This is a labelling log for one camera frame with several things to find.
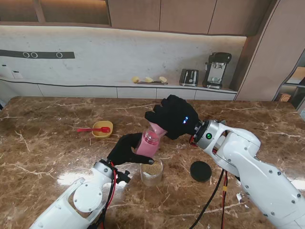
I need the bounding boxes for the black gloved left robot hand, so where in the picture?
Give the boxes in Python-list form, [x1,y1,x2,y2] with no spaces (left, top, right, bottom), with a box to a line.
[107,133,155,166]

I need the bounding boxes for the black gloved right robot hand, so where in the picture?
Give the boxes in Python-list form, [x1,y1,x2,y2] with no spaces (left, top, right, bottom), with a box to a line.
[144,94,200,139]

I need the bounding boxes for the pink measuring cup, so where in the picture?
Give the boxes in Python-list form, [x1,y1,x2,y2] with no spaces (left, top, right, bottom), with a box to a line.
[149,121,168,139]

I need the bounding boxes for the pink container with white lid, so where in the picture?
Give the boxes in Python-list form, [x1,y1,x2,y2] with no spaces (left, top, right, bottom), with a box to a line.
[135,130,160,158]

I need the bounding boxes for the red plastic spoon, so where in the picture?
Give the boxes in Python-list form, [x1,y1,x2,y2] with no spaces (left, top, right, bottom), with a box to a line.
[76,127,111,133]

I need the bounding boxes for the clear grain jar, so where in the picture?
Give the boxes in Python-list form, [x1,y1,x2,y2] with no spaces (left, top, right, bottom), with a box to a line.
[140,159,164,187]

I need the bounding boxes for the black round jar lid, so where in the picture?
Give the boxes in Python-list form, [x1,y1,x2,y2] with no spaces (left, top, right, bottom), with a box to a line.
[190,161,212,183]

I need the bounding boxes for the yellow plastic bowl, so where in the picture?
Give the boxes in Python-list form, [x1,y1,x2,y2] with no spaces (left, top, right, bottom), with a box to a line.
[92,121,113,138]

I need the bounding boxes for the black and silver toaster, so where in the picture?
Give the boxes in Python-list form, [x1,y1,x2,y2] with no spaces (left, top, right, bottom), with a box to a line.
[179,68,200,87]

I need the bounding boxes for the dark cutting board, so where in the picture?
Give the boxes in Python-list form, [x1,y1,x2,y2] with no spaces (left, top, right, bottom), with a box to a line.
[137,81,168,86]

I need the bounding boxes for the white counter with drawers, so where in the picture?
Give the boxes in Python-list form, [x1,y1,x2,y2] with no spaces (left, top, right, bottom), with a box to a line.
[0,78,238,101]

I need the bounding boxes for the black espresso machine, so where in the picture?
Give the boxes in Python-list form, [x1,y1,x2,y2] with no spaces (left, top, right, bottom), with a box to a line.
[202,52,233,90]

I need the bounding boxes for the tall brown cabinet panel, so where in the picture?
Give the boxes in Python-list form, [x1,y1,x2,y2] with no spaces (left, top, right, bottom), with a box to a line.
[234,0,305,102]

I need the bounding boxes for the small wooden box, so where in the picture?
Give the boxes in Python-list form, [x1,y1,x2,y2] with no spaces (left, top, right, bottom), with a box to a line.
[277,93,292,103]

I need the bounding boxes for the dark open shelf unit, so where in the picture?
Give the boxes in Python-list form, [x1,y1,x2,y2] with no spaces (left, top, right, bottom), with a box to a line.
[274,49,305,111]

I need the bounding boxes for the tan book on shelf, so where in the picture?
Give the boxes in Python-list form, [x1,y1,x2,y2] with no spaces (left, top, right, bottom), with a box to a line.
[289,66,305,84]

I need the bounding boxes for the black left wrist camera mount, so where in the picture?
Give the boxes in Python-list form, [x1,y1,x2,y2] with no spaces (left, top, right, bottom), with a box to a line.
[116,170,132,184]

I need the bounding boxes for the red and black left arm cables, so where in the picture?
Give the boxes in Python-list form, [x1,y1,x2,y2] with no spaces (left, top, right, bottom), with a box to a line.
[91,161,119,229]

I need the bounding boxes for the red and black arm cables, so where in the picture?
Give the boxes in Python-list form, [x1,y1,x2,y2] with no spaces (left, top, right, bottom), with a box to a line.
[189,135,230,229]
[91,161,119,229]

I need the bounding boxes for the red and black right arm cables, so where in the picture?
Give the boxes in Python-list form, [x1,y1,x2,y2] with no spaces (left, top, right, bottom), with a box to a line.
[189,135,230,229]

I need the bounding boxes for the brown wall cabinets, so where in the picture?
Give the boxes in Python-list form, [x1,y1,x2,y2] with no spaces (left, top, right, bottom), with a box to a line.
[0,0,272,37]

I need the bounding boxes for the black wall power strip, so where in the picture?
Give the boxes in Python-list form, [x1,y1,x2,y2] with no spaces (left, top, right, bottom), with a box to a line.
[0,49,75,60]

